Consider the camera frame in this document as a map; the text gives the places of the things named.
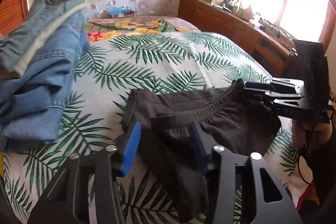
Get person right hand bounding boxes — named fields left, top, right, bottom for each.
left=292, top=120, right=333, bottom=152

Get long wooden cabinet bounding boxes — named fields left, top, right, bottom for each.
left=178, top=0, right=302, bottom=79

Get palm leaf bed cover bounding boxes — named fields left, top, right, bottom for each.
left=0, top=31, right=301, bottom=224

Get blue denim jeans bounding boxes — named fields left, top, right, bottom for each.
left=1, top=10, right=89, bottom=153

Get floral blanket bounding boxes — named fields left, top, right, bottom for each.
left=84, top=16, right=199, bottom=43

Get blue tissue box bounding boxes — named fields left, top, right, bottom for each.
left=107, top=6, right=135, bottom=18

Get wooden headboard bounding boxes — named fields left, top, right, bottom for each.
left=0, top=0, right=28, bottom=36

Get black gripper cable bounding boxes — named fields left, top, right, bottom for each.
left=297, top=121, right=320, bottom=187

